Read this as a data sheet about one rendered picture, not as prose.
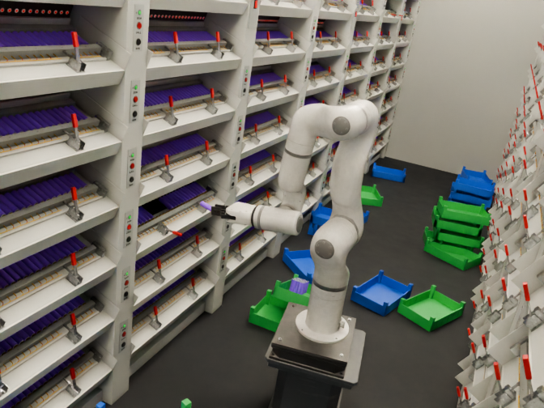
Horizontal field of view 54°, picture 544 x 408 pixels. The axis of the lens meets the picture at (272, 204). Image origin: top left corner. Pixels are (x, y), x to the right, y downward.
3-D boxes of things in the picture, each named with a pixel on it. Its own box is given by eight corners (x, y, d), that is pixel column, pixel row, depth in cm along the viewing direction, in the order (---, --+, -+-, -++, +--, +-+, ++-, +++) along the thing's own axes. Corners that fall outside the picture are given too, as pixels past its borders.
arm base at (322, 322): (351, 318, 196) (360, 274, 189) (344, 350, 179) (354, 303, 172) (301, 305, 200) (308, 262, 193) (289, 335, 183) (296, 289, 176)
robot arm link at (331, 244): (352, 280, 185) (365, 218, 175) (332, 305, 169) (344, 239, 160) (320, 269, 190) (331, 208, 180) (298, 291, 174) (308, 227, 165)
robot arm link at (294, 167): (299, 137, 183) (279, 213, 197) (280, 148, 170) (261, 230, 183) (323, 146, 181) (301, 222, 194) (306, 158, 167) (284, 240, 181)
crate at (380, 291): (377, 282, 302) (380, 269, 299) (410, 297, 291) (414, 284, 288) (350, 299, 280) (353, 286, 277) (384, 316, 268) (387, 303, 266)
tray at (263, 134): (289, 138, 284) (302, 116, 278) (235, 162, 232) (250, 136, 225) (259, 116, 288) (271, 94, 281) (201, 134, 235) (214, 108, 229)
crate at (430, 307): (429, 296, 294) (433, 284, 291) (461, 315, 281) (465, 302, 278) (397, 311, 275) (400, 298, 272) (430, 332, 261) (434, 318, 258)
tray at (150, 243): (220, 210, 231) (230, 193, 227) (131, 264, 178) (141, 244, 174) (185, 183, 234) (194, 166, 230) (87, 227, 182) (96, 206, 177)
